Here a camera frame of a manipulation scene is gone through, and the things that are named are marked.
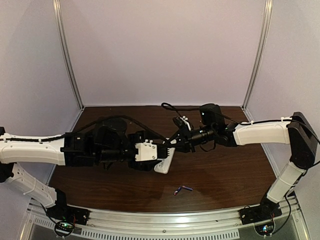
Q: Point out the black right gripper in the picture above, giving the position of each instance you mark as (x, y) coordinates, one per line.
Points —
(182, 140)

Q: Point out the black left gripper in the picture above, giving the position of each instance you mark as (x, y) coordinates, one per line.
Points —
(161, 153)

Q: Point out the white remote control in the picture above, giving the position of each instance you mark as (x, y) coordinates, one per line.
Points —
(164, 165)

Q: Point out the blue aaa battery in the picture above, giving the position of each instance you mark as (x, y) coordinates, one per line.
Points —
(187, 188)
(177, 190)

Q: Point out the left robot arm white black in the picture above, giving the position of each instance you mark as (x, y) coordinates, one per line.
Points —
(105, 141)

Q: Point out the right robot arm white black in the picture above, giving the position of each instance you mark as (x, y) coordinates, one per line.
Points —
(222, 130)

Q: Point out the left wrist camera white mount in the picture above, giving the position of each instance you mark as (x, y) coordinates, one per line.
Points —
(146, 151)

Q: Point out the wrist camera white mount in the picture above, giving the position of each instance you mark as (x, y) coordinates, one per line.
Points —
(146, 151)
(182, 122)

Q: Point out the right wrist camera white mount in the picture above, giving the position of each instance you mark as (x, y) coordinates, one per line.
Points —
(182, 122)

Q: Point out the front aluminium rail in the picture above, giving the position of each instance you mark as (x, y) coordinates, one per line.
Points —
(221, 224)

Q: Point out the right aluminium frame post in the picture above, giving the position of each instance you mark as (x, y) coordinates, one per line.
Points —
(264, 32)

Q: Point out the aluminium frame post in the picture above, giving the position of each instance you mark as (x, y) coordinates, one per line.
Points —
(66, 53)
(264, 32)

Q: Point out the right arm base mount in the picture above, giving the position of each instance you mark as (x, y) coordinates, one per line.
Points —
(263, 215)

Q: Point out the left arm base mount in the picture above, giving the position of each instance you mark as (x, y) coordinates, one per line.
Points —
(64, 216)

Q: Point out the left aluminium frame post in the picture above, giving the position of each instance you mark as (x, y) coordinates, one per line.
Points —
(66, 53)

